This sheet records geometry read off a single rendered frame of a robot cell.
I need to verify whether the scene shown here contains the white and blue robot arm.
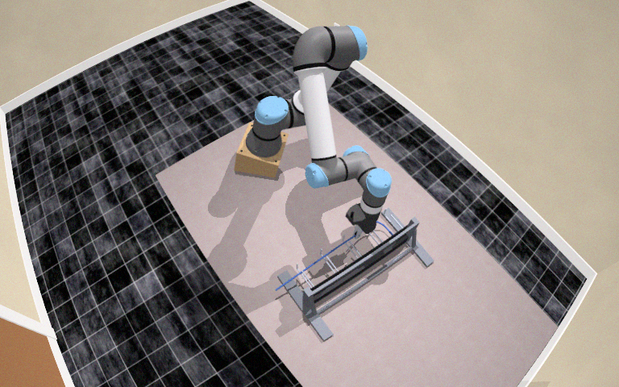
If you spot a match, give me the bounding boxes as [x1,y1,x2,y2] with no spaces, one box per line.
[246,26,392,208]

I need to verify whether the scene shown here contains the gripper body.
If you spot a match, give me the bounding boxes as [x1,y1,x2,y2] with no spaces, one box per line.
[346,198,383,234]

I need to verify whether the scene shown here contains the grey patch panel rack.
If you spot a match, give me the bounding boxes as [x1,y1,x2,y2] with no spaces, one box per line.
[284,208,434,340]

